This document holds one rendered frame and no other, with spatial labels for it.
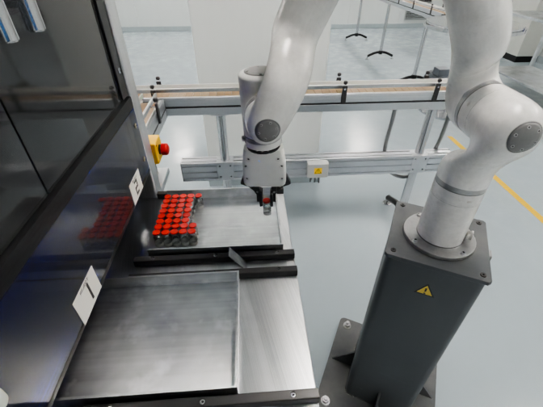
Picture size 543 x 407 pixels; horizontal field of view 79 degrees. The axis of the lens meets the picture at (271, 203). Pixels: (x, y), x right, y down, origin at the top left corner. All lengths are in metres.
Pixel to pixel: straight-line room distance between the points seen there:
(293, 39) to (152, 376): 0.65
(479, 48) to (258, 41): 1.68
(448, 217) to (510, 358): 1.18
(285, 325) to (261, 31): 1.86
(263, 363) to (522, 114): 0.67
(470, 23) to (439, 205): 0.42
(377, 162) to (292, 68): 1.51
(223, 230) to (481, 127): 0.66
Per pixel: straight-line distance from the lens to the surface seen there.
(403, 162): 2.13
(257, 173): 0.77
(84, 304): 0.68
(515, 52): 7.31
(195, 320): 0.76
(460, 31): 0.75
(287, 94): 0.60
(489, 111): 0.80
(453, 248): 1.02
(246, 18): 2.26
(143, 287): 0.85
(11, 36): 0.47
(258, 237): 0.91
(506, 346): 2.06
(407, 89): 1.96
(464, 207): 0.93
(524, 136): 0.79
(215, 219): 0.98
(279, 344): 0.72
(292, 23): 0.64
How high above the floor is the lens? 1.51
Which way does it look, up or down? 37 degrees down
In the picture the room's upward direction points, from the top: straight up
